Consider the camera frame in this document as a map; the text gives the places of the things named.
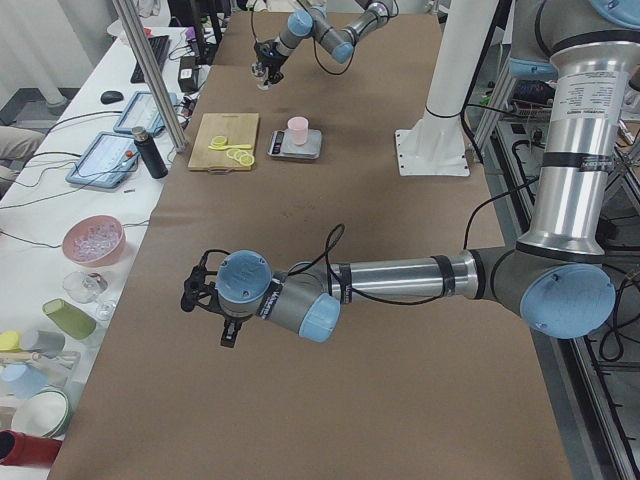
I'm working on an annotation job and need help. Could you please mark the white green bowl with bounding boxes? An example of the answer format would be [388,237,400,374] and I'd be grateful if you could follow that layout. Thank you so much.
[11,389,72,438]

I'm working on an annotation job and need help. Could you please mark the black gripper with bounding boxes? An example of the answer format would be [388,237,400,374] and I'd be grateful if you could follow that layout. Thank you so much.
[253,40,287,85]
[180,249,245,348]

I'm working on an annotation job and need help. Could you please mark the yellow plastic cup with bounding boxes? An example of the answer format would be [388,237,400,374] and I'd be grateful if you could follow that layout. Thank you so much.
[0,330,21,353]

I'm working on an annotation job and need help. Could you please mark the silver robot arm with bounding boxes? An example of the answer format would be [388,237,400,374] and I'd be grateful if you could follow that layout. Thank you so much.
[251,1,399,90]
[181,1,639,347]

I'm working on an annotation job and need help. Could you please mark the blue tablet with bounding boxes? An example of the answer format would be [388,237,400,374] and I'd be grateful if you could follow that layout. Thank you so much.
[113,91,164,136]
[65,132,139,189]

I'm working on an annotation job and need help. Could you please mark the blue tablet far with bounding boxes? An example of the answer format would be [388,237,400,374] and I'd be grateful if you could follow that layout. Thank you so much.
[113,91,164,136]

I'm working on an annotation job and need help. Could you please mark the black computer mouse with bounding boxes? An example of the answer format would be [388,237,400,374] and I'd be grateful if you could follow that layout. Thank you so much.
[100,90,124,105]

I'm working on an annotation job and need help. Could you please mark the grey plastic cup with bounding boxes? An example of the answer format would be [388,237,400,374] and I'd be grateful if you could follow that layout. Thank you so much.
[20,329,66,355]

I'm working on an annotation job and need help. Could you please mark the black power adapter box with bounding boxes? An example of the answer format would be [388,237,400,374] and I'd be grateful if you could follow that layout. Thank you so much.
[178,56,200,93]

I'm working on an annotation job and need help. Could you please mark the blue tablet near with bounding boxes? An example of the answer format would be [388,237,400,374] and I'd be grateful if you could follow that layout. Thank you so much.
[65,132,139,189]

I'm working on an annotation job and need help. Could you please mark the wooden cutting board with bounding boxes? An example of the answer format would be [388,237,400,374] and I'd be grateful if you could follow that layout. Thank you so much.
[187,113,259,173]

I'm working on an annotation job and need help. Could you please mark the clear glass sauce bottle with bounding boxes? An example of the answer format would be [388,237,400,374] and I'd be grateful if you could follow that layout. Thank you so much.
[251,62,271,91]

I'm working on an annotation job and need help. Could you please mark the yellow lemon slice lower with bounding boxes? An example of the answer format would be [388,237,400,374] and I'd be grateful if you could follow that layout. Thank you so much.
[226,149,255,167]

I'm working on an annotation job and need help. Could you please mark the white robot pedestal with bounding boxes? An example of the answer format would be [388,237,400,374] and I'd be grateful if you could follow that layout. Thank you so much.
[395,0,499,177]

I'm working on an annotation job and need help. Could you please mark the red cylinder container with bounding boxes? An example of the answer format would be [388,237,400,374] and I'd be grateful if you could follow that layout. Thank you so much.
[1,430,62,468]

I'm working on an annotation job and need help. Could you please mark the black water bottle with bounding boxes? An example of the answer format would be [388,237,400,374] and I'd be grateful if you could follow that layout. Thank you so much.
[131,126,168,179]

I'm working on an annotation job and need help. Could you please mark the silver kitchen scale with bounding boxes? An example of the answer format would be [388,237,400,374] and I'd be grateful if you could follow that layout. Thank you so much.
[267,129,322,161]

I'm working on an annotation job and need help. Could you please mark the blue plastic cup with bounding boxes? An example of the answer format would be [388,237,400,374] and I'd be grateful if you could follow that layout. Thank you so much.
[1,362,48,399]

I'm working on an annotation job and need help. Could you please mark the yellow plastic knife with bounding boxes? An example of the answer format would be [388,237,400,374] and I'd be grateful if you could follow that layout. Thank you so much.
[208,144,253,151]

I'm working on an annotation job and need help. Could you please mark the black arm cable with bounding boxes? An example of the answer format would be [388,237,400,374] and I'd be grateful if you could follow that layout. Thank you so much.
[284,223,451,304]

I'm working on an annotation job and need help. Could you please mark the green plastic cup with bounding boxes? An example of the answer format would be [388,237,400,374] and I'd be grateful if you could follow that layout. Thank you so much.
[42,298,97,340]

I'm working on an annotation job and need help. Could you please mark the black keyboard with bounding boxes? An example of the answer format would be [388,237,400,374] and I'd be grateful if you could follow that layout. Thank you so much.
[130,34,172,85]

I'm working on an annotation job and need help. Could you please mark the pink plastic cup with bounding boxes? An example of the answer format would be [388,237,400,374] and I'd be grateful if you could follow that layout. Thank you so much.
[287,116,309,146]

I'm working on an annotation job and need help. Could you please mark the aluminium frame post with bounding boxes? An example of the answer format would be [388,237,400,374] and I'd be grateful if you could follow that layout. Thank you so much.
[112,0,187,153]

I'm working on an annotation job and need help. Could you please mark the pink bowl with ice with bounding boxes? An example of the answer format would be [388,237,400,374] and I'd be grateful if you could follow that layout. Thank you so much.
[62,215,126,267]

